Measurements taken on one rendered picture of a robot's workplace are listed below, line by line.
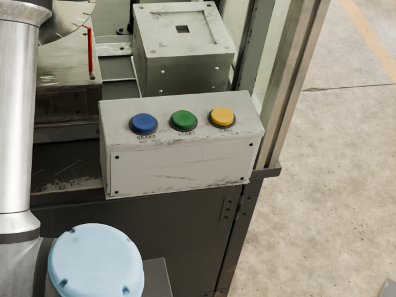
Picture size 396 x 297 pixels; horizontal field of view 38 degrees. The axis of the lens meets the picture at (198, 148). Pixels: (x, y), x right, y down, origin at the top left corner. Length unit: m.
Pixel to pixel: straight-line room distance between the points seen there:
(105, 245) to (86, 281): 0.06
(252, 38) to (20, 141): 0.49
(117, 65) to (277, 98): 0.45
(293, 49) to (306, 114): 1.49
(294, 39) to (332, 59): 1.83
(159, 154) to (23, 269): 0.35
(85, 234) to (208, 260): 0.71
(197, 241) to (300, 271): 0.67
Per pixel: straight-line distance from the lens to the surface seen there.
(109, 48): 1.36
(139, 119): 0.98
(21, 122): 0.74
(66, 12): 1.14
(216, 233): 1.33
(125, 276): 0.73
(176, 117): 0.99
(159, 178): 1.05
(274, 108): 1.03
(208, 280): 1.52
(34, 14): 0.75
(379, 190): 2.26
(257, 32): 1.05
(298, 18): 0.92
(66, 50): 1.21
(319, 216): 2.09
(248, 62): 1.09
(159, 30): 1.19
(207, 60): 1.15
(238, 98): 1.06
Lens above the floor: 1.60
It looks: 47 degrees down
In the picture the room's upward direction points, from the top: 10 degrees clockwise
